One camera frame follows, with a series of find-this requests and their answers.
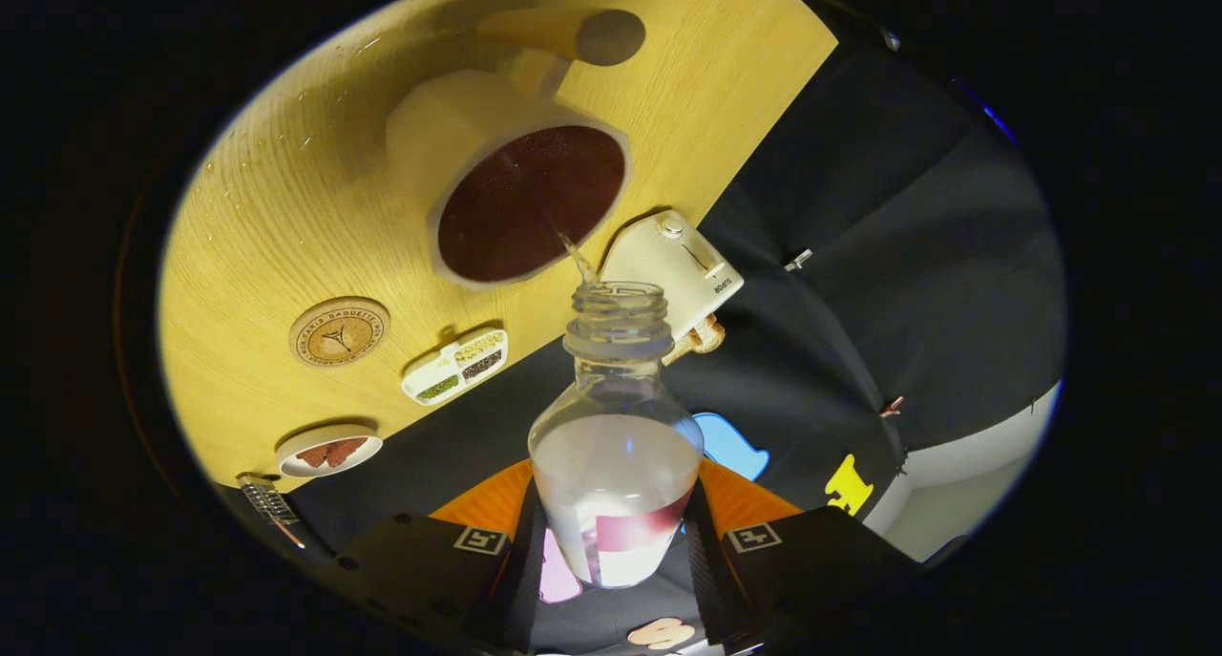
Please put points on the black backdrop cloth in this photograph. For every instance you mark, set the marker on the black backdrop cloth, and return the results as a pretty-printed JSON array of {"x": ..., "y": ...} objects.
[{"x": 859, "y": 303}]

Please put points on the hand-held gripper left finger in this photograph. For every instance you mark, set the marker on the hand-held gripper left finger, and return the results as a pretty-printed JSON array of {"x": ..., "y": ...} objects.
[{"x": 516, "y": 589}]

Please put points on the round white plate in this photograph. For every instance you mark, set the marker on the round white plate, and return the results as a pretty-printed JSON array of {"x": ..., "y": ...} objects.
[{"x": 329, "y": 467}]

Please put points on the red meat patty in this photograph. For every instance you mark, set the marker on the red meat patty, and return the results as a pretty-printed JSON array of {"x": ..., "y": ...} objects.
[
  {"x": 313, "y": 455},
  {"x": 347, "y": 449}
]

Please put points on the wooden table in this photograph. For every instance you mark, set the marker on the wooden table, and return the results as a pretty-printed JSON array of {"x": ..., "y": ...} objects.
[{"x": 286, "y": 207}]

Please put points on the white divided dish with beans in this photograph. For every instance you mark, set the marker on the white divided dish with beans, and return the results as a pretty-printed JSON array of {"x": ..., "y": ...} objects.
[{"x": 453, "y": 368}]

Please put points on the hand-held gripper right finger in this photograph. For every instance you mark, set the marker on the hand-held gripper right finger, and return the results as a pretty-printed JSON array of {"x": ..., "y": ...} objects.
[{"x": 706, "y": 580}]

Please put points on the clear plastic juice bottle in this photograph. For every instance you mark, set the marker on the clear plastic juice bottle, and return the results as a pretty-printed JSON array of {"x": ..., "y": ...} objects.
[{"x": 616, "y": 484}]

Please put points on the toasted bread slice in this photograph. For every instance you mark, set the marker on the toasted bread slice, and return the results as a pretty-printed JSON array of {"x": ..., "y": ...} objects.
[
  {"x": 708, "y": 334},
  {"x": 683, "y": 350}
]

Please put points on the round wooden coaster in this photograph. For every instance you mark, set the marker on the round wooden coaster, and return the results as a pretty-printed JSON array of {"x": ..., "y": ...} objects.
[{"x": 339, "y": 331}]

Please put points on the copper clip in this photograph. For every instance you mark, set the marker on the copper clip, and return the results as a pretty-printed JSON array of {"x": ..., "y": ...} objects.
[{"x": 892, "y": 407}]

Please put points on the cream toaster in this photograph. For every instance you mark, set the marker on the cream toaster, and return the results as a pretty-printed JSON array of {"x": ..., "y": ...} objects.
[{"x": 668, "y": 264}]

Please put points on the silver clip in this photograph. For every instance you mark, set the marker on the silver clip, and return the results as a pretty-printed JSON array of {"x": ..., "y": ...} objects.
[{"x": 798, "y": 259}]

